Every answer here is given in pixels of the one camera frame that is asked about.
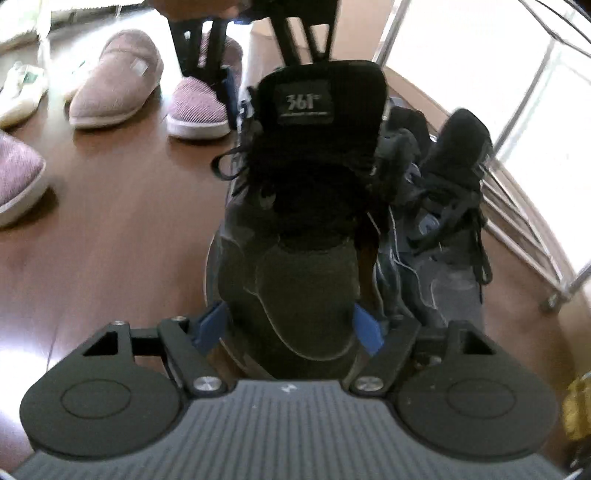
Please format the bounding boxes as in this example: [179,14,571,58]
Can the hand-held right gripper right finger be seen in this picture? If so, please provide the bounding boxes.
[349,302,497,397]

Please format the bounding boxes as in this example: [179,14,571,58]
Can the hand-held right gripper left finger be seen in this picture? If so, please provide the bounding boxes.
[82,302,229,397]

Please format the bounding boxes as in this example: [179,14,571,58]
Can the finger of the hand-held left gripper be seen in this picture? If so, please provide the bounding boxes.
[167,17,235,118]
[269,0,340,65]

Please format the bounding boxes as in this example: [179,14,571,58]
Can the purple fleece-lined boot slipper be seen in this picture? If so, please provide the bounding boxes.
[0,129,48,228]
[165,34,244,139]

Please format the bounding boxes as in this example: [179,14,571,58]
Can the taupe plush slipper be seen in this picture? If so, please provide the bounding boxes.
[68,29,164,130]

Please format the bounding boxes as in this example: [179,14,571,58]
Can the black lace-up sneaker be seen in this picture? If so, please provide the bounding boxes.
[203,60,398,377]
[374,107,494,333]

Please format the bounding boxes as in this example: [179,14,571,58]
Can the white green-label sneaker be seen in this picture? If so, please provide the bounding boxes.
[0,62,49,129]

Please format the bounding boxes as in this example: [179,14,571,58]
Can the metal tube rack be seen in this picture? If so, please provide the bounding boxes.
[374,0,591,315]

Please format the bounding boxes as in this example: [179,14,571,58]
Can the sofa with white cover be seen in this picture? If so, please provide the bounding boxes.
[0,0,139,44]

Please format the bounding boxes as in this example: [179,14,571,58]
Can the yellow object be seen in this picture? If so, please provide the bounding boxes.
[562,374,591,441]

